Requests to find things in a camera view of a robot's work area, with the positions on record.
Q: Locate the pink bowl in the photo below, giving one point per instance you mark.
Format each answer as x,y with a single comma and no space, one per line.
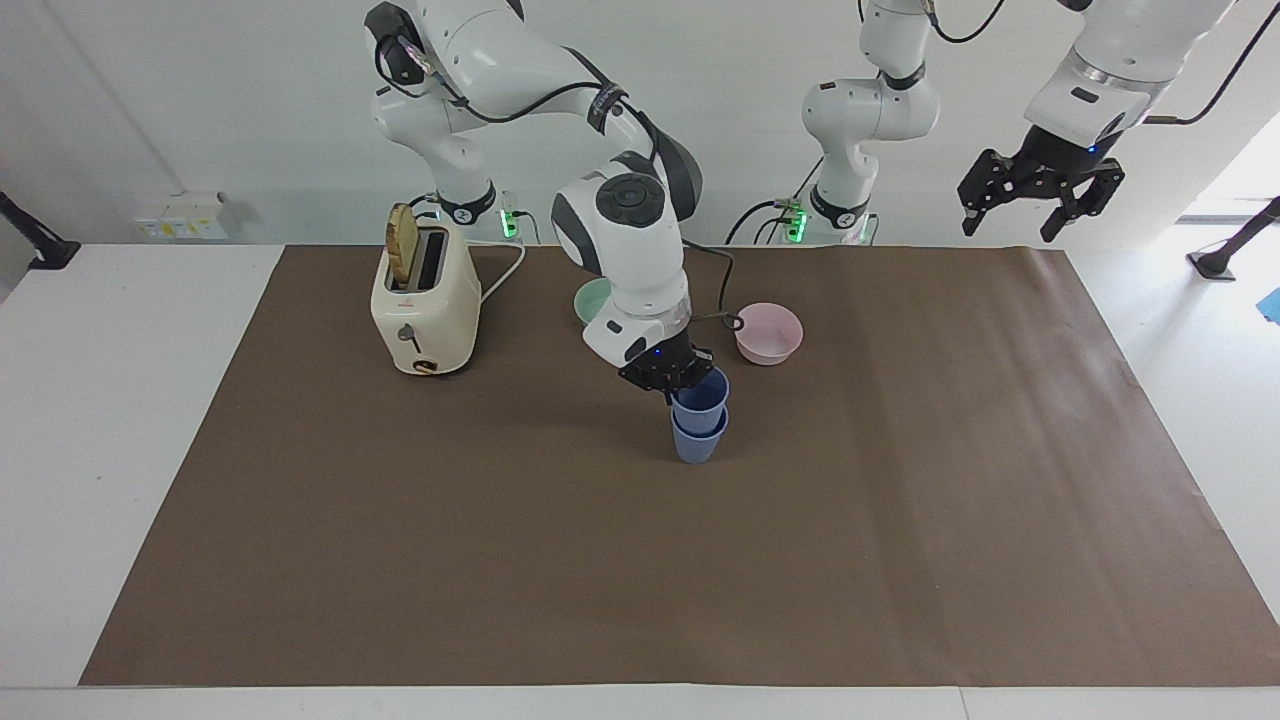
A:
768,335

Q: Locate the white wall socket box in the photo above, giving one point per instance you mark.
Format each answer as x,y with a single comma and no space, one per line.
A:
185,217

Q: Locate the light green bowl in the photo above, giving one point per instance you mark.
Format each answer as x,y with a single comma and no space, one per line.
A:
592,302

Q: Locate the cream toaster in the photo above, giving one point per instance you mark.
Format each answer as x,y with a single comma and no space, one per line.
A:
425,320

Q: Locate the blue object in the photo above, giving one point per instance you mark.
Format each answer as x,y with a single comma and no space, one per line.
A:
1272,305

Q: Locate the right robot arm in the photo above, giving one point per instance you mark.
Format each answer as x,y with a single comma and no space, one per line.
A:
630,270

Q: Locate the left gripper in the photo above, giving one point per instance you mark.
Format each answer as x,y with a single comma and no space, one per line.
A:
1060,152

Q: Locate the black stand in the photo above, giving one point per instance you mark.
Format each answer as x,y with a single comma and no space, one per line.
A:
1235,245
40,245

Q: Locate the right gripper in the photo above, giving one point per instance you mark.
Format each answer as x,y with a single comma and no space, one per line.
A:
664,356

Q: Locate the slice of toast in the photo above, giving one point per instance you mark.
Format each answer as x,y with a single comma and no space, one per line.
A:
403,245

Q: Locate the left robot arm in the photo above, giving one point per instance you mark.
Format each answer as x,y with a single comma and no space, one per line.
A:
870,110

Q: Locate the blue plastic cup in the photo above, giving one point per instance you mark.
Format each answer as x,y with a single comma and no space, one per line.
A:
702,400
697,447

